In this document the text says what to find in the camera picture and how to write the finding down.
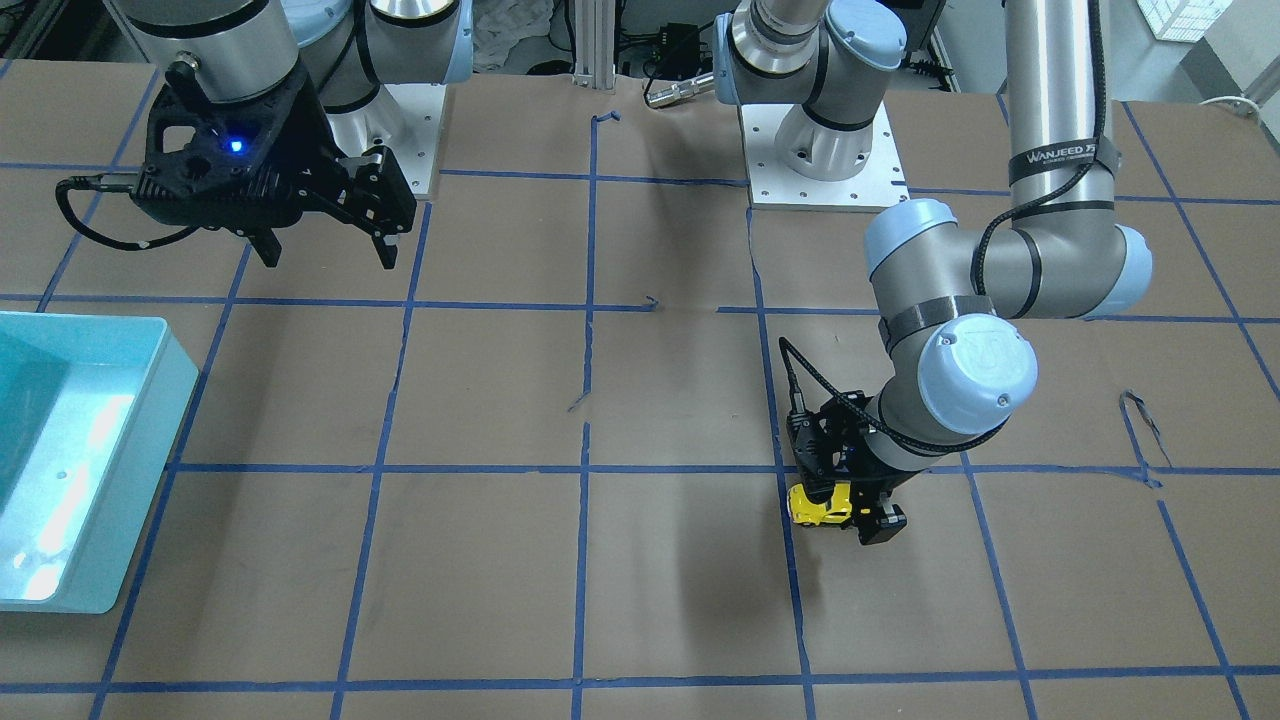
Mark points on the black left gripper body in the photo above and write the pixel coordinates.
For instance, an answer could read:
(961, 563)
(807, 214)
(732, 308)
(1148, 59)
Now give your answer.
(872, 469)

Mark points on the brown paper table cover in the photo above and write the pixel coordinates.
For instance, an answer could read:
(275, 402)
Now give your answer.
(539, 469)

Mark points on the aluminium frame post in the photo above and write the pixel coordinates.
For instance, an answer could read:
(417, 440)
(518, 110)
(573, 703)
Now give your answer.
(594, 41)

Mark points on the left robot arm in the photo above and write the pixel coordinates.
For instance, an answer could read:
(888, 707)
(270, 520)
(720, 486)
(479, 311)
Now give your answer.
(947, 297)

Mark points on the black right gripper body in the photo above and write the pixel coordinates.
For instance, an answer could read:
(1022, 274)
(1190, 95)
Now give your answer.
(318, 146)

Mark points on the light blue plastic bin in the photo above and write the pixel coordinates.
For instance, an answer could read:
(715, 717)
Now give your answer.
(90, 408)

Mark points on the yellow beetle toy car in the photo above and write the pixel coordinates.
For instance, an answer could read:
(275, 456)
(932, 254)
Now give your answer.
(835, 512)

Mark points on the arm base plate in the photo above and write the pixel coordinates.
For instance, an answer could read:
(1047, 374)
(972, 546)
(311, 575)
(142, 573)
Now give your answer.
(409, 119)
(794, 164)

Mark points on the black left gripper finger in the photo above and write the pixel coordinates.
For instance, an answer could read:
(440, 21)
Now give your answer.
(879, 523)
(818, 474)

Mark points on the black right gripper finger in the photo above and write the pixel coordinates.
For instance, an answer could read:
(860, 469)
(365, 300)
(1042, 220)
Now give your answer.
(266, 245)
(376, 198)

